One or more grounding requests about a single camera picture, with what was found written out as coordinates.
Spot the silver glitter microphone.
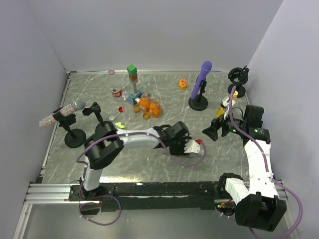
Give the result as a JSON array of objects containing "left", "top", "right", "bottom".
[{"left": 38, "top": 98, "right": 86, "bottom": 127}]

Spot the yellow orange toy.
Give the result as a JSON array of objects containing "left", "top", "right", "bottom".
[{"left": 179, "top": 79, "right": 187, "bottom": 90}]

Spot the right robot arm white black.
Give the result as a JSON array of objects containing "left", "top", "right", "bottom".
[{"left": 202, "top": 105, "right": 287, "bottom": 232}]

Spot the empty black microphone stand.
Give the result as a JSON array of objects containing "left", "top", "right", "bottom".
[{"left": 82, "top": 102, "right": 115, "bottom": 133}]

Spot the black stand holding microphone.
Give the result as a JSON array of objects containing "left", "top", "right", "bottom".
[{"left": 52, "top": 108, "right": 86, "bottom": 148}]

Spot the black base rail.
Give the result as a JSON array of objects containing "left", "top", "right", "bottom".
[{"left": 68, "top": 181, "right": 231, "bottom": 212}]

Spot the black microphone stand centre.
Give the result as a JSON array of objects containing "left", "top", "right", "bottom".
[{"left": 188, "top": 80, "right": 208, "bottom": 111}]

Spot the lime green block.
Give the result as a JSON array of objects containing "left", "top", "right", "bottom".
[{"left": 115, "top": 122, "right": 126, "bottom": 130}]

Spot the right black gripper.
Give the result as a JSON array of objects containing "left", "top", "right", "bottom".
[{"left": 202, "top": 107, "right": 247, "bottom": 141}]

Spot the purple microphone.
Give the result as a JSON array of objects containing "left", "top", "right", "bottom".
[{"left": 190, "top": 61, "right": 213, "bottom": 99}]

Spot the red label water bottle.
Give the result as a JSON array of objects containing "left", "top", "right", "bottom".
[{"left": 108, "top": 69, "right": 122, "bottom": 98}]

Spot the purple cable loop below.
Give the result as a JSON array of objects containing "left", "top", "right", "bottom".
[{"left": 78, "top": 194, "right": 123, "bottom": 227}]

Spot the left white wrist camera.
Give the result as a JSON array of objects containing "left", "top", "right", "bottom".
[{"left": 184, "top": 139, "right": 203, "bottom": 156}]

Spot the yellow juice bottle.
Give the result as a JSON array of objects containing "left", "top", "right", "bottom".
[{"left": 216, "top": 91, "right": 238, "bottom": 119}]

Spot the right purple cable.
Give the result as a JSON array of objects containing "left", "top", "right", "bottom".
[{"left": 228, "top": 87, "right": 304, "bottom": 239}]

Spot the tall orange bottle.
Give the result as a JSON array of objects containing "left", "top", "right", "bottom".
[{"left": 139, "top": 93, "right": 151, "bottom": 113}]

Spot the black ring stand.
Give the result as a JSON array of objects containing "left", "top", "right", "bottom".
[{"left": 227, "top": 65, "right": 250, "bottom": 98}]

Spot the short orange bottle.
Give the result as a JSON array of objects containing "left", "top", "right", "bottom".
[{"left": 150, "top": 100, "right": 161, "bottom": 118}]

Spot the orange cap near bottles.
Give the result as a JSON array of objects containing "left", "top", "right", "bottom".
[{"left": 134, "top": 106, "right": 140, "bottom": 113}]

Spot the colourful block tower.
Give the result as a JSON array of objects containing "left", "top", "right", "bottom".
[{"left": 127, "top": 64, "right": 150, "bottom": 105}]

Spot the small clear bottle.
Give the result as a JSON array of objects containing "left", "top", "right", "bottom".
[{"left": 122, "top": 91, "right": 133, "bottom": 105}]

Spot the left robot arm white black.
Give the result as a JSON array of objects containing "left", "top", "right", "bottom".
[{"left": 80, "top": 121, "right": 200, "bottom": 200}]

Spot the orange cap front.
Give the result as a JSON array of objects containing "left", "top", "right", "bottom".
[{"left": 143, "top": 113, "right": 151, "bottom": 120}]

